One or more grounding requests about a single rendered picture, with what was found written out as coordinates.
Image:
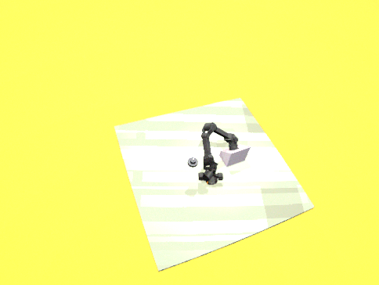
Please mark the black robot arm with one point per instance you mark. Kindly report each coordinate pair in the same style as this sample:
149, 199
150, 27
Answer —
208, 158

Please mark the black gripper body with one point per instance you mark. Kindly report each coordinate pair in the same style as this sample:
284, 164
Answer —
219, 176

